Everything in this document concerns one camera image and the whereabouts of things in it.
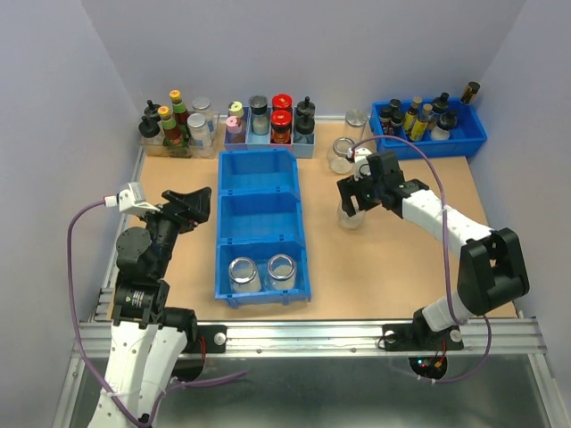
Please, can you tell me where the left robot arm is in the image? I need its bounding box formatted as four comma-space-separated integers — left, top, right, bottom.
89, 183, 211, 427

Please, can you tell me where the front silver-lid jar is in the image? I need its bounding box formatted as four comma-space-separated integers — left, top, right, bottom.
186, 113, 212, 148

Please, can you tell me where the front yellow-cap sauce bottle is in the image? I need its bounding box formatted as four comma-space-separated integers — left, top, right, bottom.
158, 105, 188, 158

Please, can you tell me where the rear silver-lid jar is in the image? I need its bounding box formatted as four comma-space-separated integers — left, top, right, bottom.
192, 96, 216, 137

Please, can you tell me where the black dispenser bottle tray rear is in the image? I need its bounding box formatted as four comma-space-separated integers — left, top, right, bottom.
432, 92, 450, 115

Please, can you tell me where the red-lid sauce jar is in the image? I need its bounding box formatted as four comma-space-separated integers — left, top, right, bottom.
272, 93, 293, 112
270, 110, 292, 144

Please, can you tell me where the black-cap spice jar front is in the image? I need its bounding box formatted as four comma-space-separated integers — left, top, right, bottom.
379, 98, 404, 136

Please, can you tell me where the rear black dispenser bottle left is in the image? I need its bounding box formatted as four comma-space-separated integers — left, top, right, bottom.
144, 100, 161, 122

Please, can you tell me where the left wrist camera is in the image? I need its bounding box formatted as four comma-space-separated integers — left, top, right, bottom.
103, 182, 161, 218

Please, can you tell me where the grey-lid salt shaker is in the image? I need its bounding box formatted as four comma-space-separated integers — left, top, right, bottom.
249, 95, 269, 136

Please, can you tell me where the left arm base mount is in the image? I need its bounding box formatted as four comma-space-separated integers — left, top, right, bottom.
152, 307, 228, 382

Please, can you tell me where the yellow label bottle rear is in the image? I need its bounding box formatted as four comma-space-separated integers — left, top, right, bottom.
402, 96, 423, 136

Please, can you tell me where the front red-lid sauce jar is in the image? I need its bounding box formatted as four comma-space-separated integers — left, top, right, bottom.
270, 110, 292, 144

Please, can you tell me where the rear yellow-cap sauce bottle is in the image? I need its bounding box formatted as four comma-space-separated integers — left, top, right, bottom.
170, 89, 190, 140

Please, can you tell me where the yellow label bottle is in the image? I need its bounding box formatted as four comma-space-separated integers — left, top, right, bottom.
409, 103, 433, 142
402, 96, 423, 136

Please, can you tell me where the lidded glass jar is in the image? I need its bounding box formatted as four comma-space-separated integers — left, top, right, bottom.
342, 109, 368, 143

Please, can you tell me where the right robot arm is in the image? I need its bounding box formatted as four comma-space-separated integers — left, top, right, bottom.
337, 148, 530, 350

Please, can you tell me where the black dispenser bottle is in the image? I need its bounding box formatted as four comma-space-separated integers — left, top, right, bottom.
294, 112, 315, 144
144, 100, 161, 122
295, 95, 316, 118
138, 116, 163, 145

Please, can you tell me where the yellow-cap spice bottle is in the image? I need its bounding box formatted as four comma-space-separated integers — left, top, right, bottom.
228, 101, 244, 119

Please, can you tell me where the yellow-cap sauce bottle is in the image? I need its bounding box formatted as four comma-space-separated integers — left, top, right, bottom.
158, 105, 188, 158
170, 89, 190, 140

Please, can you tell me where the yellow label bottle front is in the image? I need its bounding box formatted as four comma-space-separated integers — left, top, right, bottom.
409, 103, 433, 142

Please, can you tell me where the blue tray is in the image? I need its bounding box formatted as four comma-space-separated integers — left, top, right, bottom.
369, 97, 487, 161

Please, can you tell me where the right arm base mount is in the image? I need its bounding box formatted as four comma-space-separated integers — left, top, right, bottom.
378, 307, 465, 384

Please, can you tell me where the front black dispenser bottle middle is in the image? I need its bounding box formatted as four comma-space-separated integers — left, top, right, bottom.
294, 112, 315, 144

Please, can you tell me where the front black dispenser bottle left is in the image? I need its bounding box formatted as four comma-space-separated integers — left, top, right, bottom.
138, 116, 163, 145

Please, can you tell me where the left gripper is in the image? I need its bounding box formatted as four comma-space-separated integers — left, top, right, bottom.
137, 185, 211, 275

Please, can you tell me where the pastel compartment organizer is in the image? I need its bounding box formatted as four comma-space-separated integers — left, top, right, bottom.
224, 106, 316, 159

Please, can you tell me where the rear black dispenser bottle middle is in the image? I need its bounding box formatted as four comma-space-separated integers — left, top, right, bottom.
295, 95, 316, 118

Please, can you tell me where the pink-cap spice bottle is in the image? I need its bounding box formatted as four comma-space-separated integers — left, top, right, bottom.
226, 115, 245, 144

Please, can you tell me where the rear red-lid sauce jar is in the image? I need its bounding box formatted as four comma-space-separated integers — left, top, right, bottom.
272, 93, 293, 112

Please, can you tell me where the black dispenser bottle tray front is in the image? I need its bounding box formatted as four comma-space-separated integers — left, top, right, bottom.
431, 110, 458, 141

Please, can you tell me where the black dispenser bottle tray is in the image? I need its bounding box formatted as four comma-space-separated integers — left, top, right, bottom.
432, 92, 450, 115
431, 110, 458, 141

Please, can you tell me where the large blue divided bin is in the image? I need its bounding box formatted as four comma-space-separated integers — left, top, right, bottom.
214, 149, 311, 309

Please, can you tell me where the clear plastic organizer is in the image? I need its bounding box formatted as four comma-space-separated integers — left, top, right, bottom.
139, 130, 219, 159

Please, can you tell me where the silver-lid jar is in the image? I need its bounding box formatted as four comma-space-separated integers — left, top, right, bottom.
186, 113, 212, 148
192, 96, 216, 137

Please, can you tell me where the dark bottle gold band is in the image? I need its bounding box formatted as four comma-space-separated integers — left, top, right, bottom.
459, 81, 481, 105

